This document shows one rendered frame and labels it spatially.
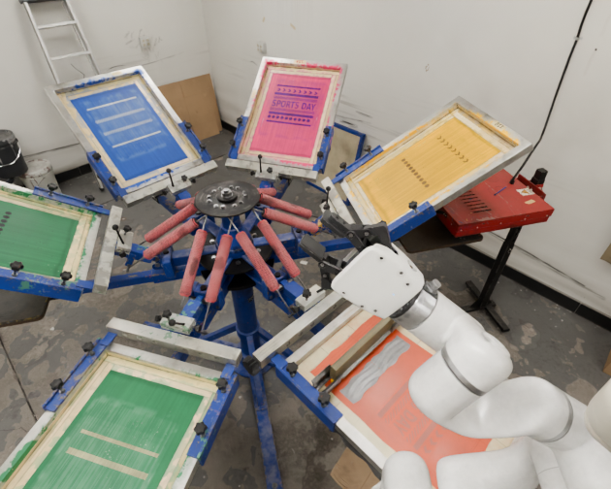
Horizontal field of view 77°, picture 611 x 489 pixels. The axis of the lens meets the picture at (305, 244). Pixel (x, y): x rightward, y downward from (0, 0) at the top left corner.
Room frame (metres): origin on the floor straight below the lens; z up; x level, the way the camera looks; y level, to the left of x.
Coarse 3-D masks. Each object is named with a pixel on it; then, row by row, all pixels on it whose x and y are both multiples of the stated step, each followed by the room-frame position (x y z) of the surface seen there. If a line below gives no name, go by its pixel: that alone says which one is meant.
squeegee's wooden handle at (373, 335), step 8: (384, 320) 0.97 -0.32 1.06; (392, 320) 0.98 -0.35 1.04; (376, 328) 0.93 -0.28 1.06; (384, 328) 0.94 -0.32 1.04; (368, 336) 0.89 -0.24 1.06; (376, 336) 0.91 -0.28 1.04; (360, 344) 0.85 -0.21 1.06; (368, 344) 0.87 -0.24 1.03; (352, 352) 0.82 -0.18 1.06; (360, 352) 0.84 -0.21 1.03; (344, 360) 0.79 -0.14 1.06; (352, 360) 0.81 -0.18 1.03; (336, 368) 0.75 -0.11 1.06; (344, 368) 0.78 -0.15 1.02; (336, 376) 0.74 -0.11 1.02
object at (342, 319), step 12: (348, 312) 1.06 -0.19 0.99; (336, 324) 1.00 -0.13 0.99; (324, 336) 0.94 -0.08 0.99; (300, 348) 0.88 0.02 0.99; (312, 348) 0.89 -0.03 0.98; (288, 360) 0.83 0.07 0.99; (300, 360) 0.84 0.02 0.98; (348, 432) 0.56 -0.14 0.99; (360, 444) 0.52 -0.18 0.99; (372, 444) 0.52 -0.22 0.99; (372, 456) 0.48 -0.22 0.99; (384, 456) 0.48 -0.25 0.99
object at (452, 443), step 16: (336, 352) 0.89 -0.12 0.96; (320, 368) 0.82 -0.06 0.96; (384, 384) 0.75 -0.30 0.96; (368, 400) 0.69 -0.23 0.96; (384, 400) 0.69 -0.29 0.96; (368, 416) 0.63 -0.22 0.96; (384, 432) 0.57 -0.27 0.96; (448, 432) 0.57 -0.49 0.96; (400, 448) 0.52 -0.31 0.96; (448, 448) 0.52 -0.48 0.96; (464, 448) 0.52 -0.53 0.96; (432, 464) 0.47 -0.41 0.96; (432, 480) 0.43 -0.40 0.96
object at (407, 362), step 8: (368, 320) 1.05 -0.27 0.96; (376, 320) 1.05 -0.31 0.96; (360, 328) 1.01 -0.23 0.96; (368, 328) 1.01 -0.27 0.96; (352, 336) 0.97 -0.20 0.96; (360, 336) 0.97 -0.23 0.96; (392, 336) 0.97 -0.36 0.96; (400, 336) 0.97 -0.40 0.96; (352, 344) 0.93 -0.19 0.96; (384, 344) 0.93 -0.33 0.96; (416, 344) 0.93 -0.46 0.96; (376, 352) 0.89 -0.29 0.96; (408, 352) 0.89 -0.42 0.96; (416, 352) 0.89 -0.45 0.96; (424, 352) 0.89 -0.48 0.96; (400, 360) 0.85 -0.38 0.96; (408, 360) 0.85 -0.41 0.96; (416, 360) 0.85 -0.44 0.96; (424, 360) 0.85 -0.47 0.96; (392, 368) 0.82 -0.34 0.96; (400, 368) 0.82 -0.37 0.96; (408, 368) 0.82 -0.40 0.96; (392, 376) 0.78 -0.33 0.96; (400, 376) 0.78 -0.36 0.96; (400, 384) 0.75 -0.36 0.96; (472, 440) 0.55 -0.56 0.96; (480, 440) 0.55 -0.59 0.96; (488, 440) 0.55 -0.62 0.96; (480, 448) 0.52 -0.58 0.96
